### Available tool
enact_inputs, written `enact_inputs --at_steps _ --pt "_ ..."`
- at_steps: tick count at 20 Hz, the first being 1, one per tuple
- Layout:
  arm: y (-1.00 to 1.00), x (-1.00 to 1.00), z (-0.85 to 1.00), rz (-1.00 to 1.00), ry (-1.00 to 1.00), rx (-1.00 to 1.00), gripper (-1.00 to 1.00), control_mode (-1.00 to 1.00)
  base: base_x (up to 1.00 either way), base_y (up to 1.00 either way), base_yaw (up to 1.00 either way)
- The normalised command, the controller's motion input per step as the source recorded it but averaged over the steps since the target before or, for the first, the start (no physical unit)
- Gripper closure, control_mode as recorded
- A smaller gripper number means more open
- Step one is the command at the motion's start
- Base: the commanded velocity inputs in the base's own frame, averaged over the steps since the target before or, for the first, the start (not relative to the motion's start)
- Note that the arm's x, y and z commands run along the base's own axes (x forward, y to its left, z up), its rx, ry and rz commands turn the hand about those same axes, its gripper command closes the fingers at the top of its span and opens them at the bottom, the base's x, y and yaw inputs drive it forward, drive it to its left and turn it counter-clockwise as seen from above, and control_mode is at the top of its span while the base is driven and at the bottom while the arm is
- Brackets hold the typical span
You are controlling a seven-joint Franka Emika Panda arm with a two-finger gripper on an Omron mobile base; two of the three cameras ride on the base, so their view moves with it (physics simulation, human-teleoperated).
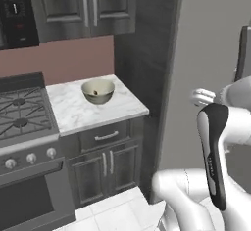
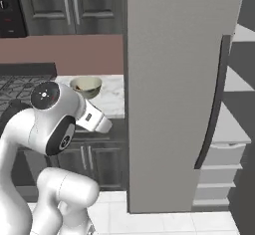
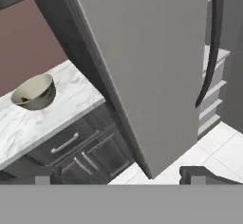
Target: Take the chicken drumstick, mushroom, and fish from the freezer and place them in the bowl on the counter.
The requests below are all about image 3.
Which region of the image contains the grey fridge freezer door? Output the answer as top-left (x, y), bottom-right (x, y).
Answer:
top-left (62, 0), bottom-right (211, 180)

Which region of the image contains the grey fridge body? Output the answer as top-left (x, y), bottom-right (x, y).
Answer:
top-left (32, 0), bottom-right (243, 179)

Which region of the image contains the dark grey cupboard door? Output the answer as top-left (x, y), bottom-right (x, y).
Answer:
top-left (58, 154), bottom-right (110, 185)
top-left (84, 132), bottom-right (135, 178)

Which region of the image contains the dark grey drawer front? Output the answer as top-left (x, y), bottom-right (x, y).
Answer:
top-left (26, 117), bottom-right (100, 166)

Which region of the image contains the silver drawer handle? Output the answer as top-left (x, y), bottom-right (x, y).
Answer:
top-left (50, 132), bottom-right (80, 155)

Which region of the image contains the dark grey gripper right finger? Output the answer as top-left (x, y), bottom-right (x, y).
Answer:
top-left (178, 165), bottom-right (243, 185)

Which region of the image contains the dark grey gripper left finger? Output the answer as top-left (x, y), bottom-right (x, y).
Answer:
top-left (2, 165), bottom-right (63, 185)

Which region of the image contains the black curved fridge door handle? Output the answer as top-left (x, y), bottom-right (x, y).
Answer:
top-left (195, 0), bottom-right (226, 109)

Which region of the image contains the silver cupboard door handle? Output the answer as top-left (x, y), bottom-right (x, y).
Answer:
top-left (73, 157), bottom-right (93, 176)
top-left (81, 151), bottom-right (100, 171)

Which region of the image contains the beige bowl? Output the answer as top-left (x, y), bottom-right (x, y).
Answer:
top-left (10, 73), bottom-right (57, 111)

